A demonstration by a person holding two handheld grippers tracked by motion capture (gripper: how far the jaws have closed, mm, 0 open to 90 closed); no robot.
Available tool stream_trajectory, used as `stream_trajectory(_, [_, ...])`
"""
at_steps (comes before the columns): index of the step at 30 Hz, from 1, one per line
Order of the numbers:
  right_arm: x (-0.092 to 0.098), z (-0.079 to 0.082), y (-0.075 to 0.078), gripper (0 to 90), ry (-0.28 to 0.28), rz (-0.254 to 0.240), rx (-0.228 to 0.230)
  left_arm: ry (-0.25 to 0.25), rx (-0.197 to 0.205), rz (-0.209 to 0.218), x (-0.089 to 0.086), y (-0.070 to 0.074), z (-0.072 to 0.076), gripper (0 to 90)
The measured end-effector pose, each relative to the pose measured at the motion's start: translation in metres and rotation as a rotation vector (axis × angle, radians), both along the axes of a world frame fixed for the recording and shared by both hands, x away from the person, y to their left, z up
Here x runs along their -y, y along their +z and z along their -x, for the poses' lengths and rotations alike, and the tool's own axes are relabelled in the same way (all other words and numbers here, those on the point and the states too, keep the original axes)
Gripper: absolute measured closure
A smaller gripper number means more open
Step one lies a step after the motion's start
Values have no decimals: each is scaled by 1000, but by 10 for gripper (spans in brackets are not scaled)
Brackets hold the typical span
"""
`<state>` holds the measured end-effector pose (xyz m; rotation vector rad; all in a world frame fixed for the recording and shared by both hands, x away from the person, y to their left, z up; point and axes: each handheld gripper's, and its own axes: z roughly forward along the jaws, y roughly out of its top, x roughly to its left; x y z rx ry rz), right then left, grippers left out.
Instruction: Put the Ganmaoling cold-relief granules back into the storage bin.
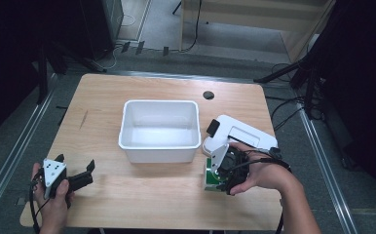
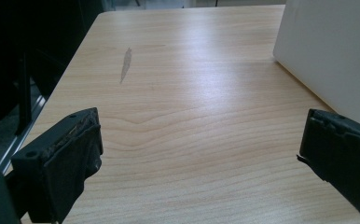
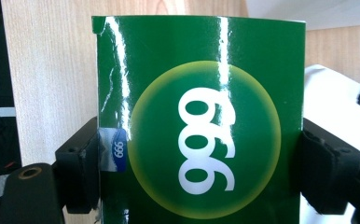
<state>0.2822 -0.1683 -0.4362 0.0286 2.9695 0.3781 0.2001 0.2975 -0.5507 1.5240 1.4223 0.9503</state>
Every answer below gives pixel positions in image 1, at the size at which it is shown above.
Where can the person's right hand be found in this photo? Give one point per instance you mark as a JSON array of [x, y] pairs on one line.
[[267, 175]]

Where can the light wooden furniture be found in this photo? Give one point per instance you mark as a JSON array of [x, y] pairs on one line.
[[241, 16]]

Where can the black metal stand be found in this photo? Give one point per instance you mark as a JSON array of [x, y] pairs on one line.
[[42, 71]]

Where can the metal floor rail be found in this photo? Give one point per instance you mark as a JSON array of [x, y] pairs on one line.
[[17, 152], [325, 165]]

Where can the person's left hand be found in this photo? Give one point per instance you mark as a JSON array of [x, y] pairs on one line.
[[54, 211]]

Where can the green cube carton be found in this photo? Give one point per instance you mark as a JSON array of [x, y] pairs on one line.
[[209, 182]]

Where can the dark curtain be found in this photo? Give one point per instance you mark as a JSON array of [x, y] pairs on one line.
[[364, 81], [4, 65]]

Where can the white plastic storage box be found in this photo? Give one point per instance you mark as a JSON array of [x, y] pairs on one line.
[[160, 130]]

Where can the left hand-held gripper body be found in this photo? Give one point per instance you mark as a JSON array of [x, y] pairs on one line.
[[53, 172]]

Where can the black tripod stand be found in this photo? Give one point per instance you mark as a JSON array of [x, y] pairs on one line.
[[309, 81]]

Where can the white lid with black clips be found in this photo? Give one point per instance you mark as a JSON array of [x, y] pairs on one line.
[[241, 130]]

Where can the black tape strip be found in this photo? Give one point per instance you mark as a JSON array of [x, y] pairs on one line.
[[140, 47], [125, 47], [165, 51]]

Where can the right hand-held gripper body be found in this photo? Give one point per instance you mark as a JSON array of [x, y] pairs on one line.
[[220, 159]]

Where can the black cabinet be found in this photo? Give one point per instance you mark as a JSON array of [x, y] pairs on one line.
[[101, 26]]

